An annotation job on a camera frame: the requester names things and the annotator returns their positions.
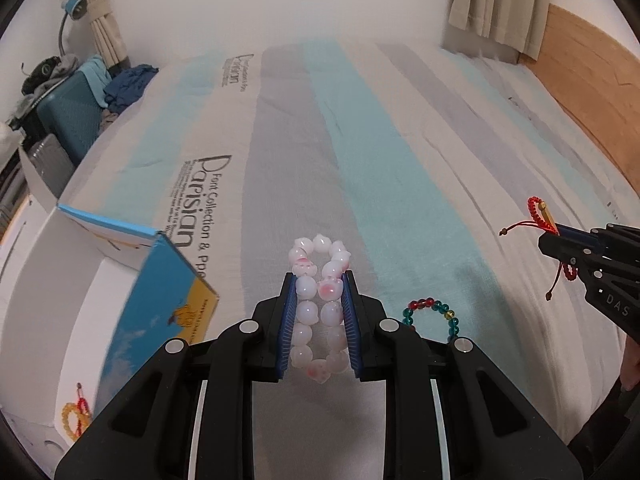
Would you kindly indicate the dark blue clothes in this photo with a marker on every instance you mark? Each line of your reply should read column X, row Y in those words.
column 130, row 85

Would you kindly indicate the tied beige curtain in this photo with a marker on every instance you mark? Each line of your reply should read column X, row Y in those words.
column 107, row 15

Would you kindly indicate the grey hard suitcase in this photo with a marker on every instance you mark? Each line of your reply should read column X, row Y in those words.
column 50, row 162

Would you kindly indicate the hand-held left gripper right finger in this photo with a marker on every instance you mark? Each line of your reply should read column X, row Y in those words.
column 351, row 325

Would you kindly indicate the teal suitcase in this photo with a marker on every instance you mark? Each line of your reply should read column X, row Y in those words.
column 65, row 115

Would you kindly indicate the blue desk lamp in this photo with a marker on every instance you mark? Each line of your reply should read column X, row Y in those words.
column 76, row 6

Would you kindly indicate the light blue cloth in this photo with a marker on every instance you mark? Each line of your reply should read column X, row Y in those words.
column 95, row 77

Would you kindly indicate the striped bed sheet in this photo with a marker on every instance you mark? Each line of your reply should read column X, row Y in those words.
column 425, row 160

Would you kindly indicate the black bag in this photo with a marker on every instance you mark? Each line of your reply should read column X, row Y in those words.
column 45, row 72

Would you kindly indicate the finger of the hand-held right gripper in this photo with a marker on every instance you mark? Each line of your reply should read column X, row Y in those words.
column 575, row 260
column 580, row 237

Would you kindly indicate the blue printed cardboard box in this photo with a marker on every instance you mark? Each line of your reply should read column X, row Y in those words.
column 50, row 285

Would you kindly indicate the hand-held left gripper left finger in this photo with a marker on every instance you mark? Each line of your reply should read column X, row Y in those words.
column 286, row 325

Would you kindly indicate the person's right hand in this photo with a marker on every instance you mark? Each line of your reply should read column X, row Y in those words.
column 629, row 370

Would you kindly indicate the wide beige curtain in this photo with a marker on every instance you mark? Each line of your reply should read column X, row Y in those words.
column 500, row 5

